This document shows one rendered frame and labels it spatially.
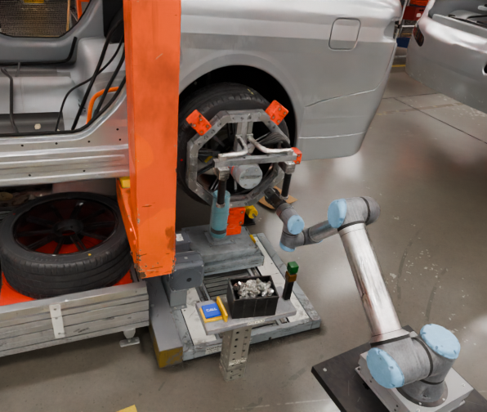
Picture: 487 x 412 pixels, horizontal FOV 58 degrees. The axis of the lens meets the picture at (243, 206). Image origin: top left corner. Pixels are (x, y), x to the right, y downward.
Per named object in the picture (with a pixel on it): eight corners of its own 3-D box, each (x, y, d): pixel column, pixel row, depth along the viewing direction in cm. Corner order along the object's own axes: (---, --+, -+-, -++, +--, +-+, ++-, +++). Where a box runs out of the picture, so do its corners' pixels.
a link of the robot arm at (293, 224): (288, 237, 226) (291, 221, 221) (277, 223, 236) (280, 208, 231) (303, 235, 230) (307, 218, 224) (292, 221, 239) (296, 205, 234)
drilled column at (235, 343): (237, 360, 228) (246, 302, 205) (243, 377, 220) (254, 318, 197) (218, 365, 224) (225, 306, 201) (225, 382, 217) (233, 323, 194)
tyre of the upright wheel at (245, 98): (292, 132, 268) (225, 54, 226) (311, 149, 250) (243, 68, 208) (215, 206, 277) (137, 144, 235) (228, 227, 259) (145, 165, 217)
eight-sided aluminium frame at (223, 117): (274, 196, 257) (290, 107, 228) (279, 202, 252) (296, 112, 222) (184, 207, 237) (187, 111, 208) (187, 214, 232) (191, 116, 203)
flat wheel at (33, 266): (104, 212, 279) (101, 179, 266) (156, 272, 238) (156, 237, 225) (-12, 245, 241) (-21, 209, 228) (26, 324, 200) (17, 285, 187)
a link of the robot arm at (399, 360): (435, 378, 159) (367, 190, 182) (397, 391, 152) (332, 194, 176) (409, 380, 172) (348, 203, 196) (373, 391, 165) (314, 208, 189)
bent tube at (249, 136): (275, 138, 228) (279, 119, 222) (292, 155, 213) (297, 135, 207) (244, 141, 221) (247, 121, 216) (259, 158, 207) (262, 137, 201)
